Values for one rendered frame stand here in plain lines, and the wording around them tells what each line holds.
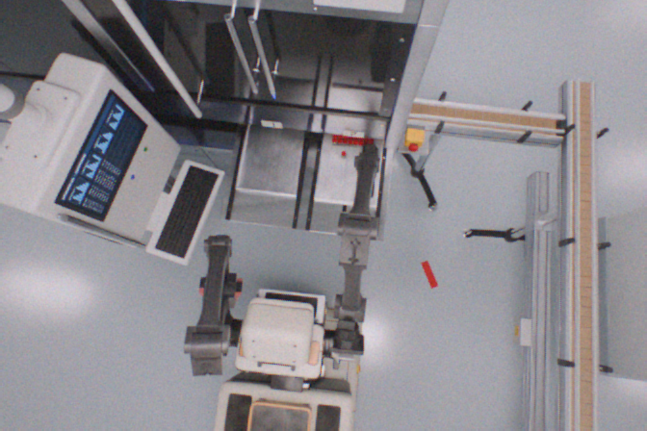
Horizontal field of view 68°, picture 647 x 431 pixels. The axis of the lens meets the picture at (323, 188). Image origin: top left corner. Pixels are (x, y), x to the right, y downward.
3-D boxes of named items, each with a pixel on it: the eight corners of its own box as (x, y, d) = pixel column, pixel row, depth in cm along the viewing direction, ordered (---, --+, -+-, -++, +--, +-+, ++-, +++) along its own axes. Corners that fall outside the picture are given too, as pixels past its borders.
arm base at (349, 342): (326, 351, 155) (364, 355, 155) (328, 331, 152) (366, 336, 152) (329, 334, 163) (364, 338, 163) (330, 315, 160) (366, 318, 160)
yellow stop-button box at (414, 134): (404, 130, 201) (407, 123, 194) (422, 132, 200) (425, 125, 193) (403, 146, 199) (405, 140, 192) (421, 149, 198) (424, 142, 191)
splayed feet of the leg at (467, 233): (462, 226, 286) (469, 222, 272) (547, 237, 283) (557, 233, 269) (461, 240, 284) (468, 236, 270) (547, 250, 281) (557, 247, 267)
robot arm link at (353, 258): (332, 258, 122) (372, 263, 120) (340, 214, 129) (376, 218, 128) (333, 322, 157) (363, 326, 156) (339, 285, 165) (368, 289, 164)
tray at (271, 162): (250, 116, 213) (248, 113, 210) (307, 123, 212) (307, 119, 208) (237, 189, 205) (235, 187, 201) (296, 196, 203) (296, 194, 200)
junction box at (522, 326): (513, 317, 228) (520, 317, 219) (524, 318, 228) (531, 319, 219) (512, 343, 225) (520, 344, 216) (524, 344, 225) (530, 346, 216)
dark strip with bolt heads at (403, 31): (374, 136, 196) (397, 20, 119) (384, 137, 196) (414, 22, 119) (374, 139, 196) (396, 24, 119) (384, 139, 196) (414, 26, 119)
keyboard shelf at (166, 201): (170, 154, 221) (168, 152, 218) (226, 172, 217) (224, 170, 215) (130, 245, 210) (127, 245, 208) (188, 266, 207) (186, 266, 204)
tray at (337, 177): (325, 125, 211) (324, 122, 208) (383, 132, 209) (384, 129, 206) (315, 198, 202) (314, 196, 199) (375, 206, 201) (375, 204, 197)
